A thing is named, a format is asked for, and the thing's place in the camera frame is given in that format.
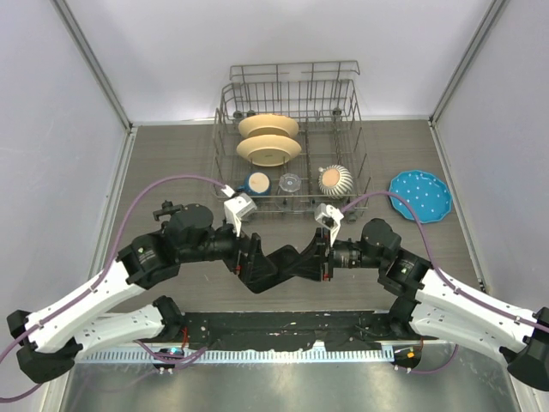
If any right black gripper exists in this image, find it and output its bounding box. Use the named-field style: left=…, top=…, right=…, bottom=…
left=287, top=226, right=386, bottom=281

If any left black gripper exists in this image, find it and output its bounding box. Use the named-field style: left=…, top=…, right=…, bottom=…
left=180, top=213, right=278, bottom=282

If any black phone stand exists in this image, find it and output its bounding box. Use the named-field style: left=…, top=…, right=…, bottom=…
left=153, top=200, right=184, bottom=230

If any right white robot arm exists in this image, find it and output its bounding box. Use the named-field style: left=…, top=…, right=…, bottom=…
left=282, top=218, right=548, bottom=391

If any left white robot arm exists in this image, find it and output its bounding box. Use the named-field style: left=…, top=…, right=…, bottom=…
left=7, top=201, right=298, bottom=384

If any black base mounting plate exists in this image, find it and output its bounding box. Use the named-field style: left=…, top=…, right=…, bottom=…
left=132, top=308, right=441, bottom=351

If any clear glass cup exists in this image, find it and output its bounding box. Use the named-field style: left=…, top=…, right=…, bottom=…
left=277, top=173, right=302, bottom=196

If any blue mug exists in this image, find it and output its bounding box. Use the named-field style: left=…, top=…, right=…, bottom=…
left=237, top=172, right=271, bottom=197

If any striped ceramic bowl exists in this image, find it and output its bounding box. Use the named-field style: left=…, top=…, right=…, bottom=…
left=318, top=165, right=354, bottom=199

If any front beige plate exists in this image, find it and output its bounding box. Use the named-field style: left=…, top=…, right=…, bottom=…
left=236, top=135, right=302, bottom=167

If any beige plate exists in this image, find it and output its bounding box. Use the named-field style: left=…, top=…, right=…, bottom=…
left=238, top=113, right=299, bottom=138
left=236, top=135, right=302, bottom=167

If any blue dotted plate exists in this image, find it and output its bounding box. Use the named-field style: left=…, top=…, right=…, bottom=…
left=389, top=170, right=453, bottom=223

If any rear beige plate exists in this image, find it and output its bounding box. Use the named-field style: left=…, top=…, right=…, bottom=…
left=238, top=113, right=299, bottom=138

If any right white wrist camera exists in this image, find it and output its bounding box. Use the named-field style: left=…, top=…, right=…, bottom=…
left=314, top=203, right=344, bottom=245

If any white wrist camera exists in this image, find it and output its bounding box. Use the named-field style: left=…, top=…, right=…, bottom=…
left=314, top=203, right=344, bottom=245
left=221, top=185, right=256, bottom=238

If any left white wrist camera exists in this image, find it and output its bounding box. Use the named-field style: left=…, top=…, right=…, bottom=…
left=221, top=185, right=256, bottom=238

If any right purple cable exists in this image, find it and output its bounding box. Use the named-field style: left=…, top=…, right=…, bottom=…
left=341, top=191, right=549, bottom=373

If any purple cable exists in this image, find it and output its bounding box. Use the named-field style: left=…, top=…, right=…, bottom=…
left=0, top=173, right=228, bottom=403
left=341, top=191, right=549, bottom=373

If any grey wire dish rack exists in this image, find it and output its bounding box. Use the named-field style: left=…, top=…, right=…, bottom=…
left=211, top=60, right=372, bottom=215

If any perforated cable tray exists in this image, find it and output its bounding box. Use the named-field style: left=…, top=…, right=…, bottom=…
left=77, top=346, right=395, bottom=365

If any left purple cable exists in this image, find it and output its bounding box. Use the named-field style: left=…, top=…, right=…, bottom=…
left=0, top=173, right=228, bottom=403

